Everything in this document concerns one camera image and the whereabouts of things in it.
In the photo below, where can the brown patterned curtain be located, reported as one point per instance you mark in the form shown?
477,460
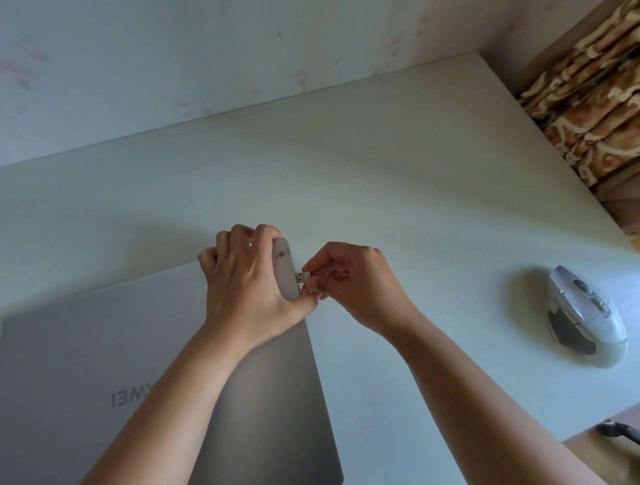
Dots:
595,100

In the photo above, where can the black object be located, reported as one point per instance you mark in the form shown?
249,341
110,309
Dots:
620,430

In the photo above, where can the person's left hand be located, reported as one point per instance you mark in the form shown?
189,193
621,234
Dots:
245,290

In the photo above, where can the white mouse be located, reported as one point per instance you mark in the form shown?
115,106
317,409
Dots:
595,320

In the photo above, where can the silver laptop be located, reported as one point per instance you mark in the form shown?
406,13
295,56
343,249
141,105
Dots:
75,350

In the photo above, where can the person's right forearm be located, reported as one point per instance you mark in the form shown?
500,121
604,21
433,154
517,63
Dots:
490,414

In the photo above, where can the small metal plug receiver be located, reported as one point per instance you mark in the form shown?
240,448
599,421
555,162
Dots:
301,277

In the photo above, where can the white desk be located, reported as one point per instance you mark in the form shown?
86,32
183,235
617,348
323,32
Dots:
350,175

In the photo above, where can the person's right hand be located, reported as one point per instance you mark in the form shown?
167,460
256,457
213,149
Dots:
365,290

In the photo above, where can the person's left forearm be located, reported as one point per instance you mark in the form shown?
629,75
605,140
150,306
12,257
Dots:
190,414

